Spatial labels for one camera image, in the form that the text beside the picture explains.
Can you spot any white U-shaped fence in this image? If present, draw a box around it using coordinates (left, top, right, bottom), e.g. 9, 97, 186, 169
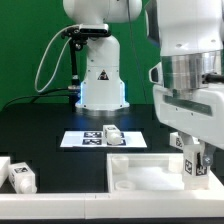
0, 155, 224, 220

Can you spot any black camera on stand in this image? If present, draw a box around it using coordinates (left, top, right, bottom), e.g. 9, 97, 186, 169
61, 24, 111, 111

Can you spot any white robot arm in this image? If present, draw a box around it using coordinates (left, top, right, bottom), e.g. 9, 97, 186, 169
63, 0, 224, 166

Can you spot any white square tabletop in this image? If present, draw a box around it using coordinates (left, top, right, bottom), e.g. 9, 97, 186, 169
106, 152, 224, 194

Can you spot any grey camera cable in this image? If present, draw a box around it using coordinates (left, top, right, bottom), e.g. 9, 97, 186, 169
34, 24, 78, 94

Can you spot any white tag paper sheet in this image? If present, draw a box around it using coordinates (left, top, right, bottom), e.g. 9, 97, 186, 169
60, 131, 147, 148

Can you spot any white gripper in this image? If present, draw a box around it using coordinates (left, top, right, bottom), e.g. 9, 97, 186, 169
153, 84, 224, 167

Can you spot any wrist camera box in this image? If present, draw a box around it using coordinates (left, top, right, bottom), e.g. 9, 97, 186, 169
149, 63, 163, 85

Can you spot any black cable on table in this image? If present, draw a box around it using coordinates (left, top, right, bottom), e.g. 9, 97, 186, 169
1, 87, 73, 111

